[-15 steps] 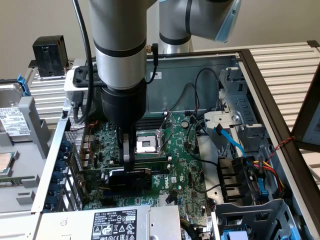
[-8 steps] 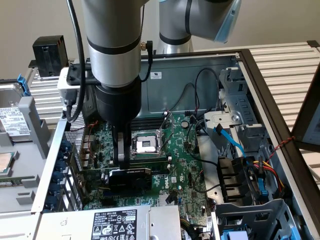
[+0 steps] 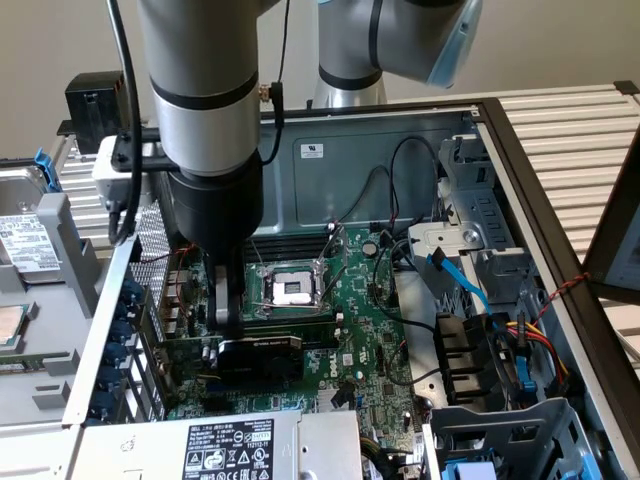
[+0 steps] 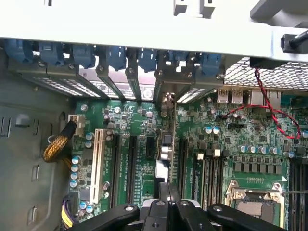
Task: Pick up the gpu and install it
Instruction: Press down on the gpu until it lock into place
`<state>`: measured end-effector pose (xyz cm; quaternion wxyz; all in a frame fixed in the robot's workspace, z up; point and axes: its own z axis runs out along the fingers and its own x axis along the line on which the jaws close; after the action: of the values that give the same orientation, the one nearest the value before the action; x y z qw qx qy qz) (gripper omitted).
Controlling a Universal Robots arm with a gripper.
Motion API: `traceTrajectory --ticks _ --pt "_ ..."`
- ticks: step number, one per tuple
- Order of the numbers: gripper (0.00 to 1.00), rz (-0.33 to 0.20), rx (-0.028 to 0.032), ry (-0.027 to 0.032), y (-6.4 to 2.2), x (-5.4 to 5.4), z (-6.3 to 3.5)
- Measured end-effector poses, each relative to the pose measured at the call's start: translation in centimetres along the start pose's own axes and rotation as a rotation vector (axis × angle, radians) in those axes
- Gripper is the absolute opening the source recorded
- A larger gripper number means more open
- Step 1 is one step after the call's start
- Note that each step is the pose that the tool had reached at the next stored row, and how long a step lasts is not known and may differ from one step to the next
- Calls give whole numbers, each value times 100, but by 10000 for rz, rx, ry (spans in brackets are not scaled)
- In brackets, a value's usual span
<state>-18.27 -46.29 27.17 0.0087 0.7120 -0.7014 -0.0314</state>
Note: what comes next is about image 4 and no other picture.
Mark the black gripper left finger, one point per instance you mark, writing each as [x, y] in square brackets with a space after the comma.
[164, 211]

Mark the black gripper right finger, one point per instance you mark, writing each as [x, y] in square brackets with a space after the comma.
[175, 211]

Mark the black chassis intrusion switch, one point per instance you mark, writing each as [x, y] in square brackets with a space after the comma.
[264, 63]

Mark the white expansion slot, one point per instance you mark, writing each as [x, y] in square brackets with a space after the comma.
[97, 166]

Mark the CPU socket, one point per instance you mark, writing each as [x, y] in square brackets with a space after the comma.
[255, 209]

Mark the short black expansion slot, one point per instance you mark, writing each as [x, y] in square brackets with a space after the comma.
[150, 147]

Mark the long black expansion slot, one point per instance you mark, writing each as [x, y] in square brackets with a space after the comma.
[132, 168]
[115, 168]
[183, 168]

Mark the green motherboard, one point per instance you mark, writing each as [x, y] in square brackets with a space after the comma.
[144, 120]

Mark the grey open PC case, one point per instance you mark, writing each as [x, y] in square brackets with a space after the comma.
[144, 36]

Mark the black RAM slot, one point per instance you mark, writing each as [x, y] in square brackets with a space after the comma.
[300, 211]
[214, 180]
[208, 180]
[292, 211]
[221, 180]

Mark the thin metal locking lever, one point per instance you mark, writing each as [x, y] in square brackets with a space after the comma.
[296, 192]

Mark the blue slot retaining clip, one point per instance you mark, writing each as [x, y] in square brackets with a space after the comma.
[147, 60]
[51, 54]
[116, 59]
[211, 63]
[84, 56]
[19, 51]

